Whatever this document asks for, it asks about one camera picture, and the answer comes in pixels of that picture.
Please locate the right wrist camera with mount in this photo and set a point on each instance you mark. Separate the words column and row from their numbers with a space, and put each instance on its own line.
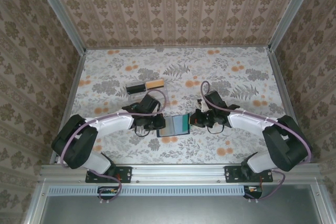
column 202, row 107

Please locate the black connector port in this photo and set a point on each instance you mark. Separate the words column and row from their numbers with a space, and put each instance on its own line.
column 253, row 191
column 107, row 192

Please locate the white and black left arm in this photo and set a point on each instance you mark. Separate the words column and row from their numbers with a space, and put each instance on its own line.
column 113, row 121

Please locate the dark blue leather card holder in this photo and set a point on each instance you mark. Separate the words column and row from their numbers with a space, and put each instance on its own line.
column 168, row 129

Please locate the aluminium frame upright post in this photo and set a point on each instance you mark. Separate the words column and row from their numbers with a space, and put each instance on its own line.
column 292, row 11
column 63, row 11

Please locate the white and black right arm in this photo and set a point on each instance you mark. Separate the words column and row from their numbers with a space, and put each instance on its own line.
column 246, row 121

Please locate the aluminium side rail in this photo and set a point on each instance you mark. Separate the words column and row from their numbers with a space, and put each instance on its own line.
column 74, row 82
column 284, row 82

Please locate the aluminium front beam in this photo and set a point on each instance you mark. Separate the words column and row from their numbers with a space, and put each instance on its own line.
column 178, row 172

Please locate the grey metal panel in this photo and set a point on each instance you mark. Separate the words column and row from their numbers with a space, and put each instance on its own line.
column 170, row 211

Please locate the plain black card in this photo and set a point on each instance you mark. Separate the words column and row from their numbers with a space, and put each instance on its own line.
column 135, row 88

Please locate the floral patterned table cover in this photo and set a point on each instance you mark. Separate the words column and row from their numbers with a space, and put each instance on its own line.
column 199, row 64

